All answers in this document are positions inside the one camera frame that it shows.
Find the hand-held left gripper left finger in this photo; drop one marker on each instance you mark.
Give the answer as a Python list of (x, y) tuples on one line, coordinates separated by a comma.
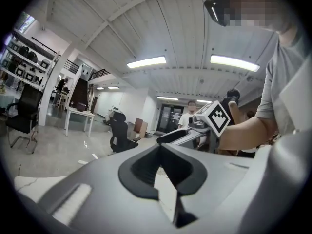
[(104, 203)]

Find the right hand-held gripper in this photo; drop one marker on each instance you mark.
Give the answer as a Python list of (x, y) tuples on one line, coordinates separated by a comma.
[(217, 121)]

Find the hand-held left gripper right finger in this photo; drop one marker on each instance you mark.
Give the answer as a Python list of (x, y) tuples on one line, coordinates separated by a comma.
[(219, 179)]

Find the person's right forearm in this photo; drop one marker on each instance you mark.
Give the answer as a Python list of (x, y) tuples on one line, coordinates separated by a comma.
[(248, 133)]

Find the person's right hand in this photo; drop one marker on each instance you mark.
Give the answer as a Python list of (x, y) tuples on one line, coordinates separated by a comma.
[(234, 113)]

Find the dark glass double door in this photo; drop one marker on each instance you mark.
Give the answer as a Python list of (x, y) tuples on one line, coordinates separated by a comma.
[(170, 118)]

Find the small ceiling light panel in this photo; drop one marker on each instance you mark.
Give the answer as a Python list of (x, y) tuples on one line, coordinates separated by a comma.
[(204, 101), (168, 98)]

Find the brown cabinet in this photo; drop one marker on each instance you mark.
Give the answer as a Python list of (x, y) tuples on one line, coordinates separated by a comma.
[(141, 128)]

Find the black high-back office chair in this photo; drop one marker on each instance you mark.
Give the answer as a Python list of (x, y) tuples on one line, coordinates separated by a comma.
[(119, 130)]

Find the long ceiling light panel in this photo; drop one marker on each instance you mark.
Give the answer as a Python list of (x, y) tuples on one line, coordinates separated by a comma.
[(146, 62), (234, 62)]

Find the white desk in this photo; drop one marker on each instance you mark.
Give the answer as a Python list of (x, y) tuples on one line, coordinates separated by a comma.
[(80, 112)]

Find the dark box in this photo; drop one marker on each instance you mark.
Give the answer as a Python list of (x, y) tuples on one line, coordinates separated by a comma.
[(81, 107)]

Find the person's torso in grey shirt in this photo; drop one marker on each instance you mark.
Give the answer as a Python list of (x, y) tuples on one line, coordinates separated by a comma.
[(280, 82)]

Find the dark staircase with railing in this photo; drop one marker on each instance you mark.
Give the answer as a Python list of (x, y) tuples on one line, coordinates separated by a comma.
[(80, 91)]

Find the black mesh chair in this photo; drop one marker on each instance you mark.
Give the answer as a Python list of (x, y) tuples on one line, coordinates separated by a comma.
[(26, 106)]

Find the person's head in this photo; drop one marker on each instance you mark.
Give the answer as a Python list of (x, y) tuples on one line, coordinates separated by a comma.
[(256, 8)]

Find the white storage shelf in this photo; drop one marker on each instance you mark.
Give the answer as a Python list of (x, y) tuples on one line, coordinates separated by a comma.
[(24, 57)]

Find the black head-worn camera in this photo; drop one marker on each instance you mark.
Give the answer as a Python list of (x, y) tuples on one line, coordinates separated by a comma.
[(219, 6)]

